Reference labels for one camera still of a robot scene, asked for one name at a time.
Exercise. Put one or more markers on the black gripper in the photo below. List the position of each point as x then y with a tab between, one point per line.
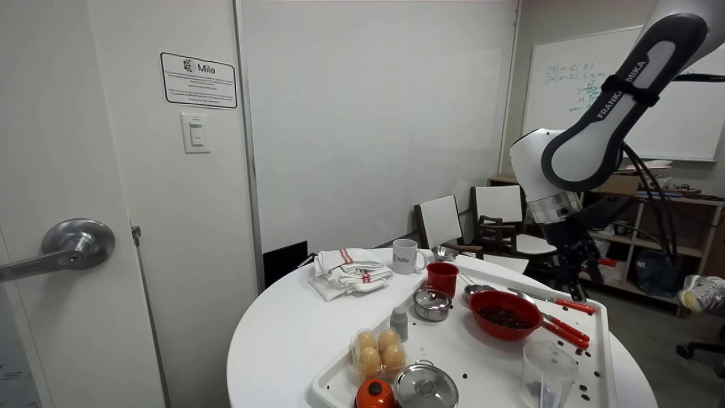
577	255

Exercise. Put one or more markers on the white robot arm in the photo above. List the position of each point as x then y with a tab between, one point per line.
554	165

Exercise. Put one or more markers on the red bowl with beans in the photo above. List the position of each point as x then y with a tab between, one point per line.
504	315

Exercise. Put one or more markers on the steel bowl behind mug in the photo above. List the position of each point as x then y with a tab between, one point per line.
429	304

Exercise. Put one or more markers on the wooden shelf unit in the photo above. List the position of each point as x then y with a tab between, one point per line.
650	242

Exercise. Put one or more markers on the clear plastic cup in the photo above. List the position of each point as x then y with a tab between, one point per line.
546	378

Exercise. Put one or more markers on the white plastic tray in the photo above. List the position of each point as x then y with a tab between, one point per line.
488	371

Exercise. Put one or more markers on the red mug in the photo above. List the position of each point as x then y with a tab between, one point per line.
443	277

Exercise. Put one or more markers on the white grey mug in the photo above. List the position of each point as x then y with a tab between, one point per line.
407	256

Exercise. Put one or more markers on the small salt shaker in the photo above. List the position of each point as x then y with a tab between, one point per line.
400	322

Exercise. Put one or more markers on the steel pot with lid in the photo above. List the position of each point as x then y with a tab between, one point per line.
425	386

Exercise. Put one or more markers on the white red striped cloth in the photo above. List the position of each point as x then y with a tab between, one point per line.
347	270

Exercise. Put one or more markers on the bag of bread rolls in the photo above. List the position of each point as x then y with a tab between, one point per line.
380	355

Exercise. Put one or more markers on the orange round lid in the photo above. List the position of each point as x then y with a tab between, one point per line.
375	392

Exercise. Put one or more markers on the wall whiteboard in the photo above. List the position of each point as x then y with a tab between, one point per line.
564	80

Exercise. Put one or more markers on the black box against wall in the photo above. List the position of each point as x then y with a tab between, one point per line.
280	261

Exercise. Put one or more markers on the white light switch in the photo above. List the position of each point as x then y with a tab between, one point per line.
194	131

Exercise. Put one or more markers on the white wall sign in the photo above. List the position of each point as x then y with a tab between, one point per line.
203	83

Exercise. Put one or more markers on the silver door handle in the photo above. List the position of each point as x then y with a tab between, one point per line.
76	244

